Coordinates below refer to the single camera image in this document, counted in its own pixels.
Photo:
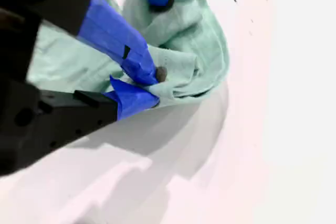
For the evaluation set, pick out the pale green T-shirt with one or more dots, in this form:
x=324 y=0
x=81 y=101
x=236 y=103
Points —
x=197 y=51

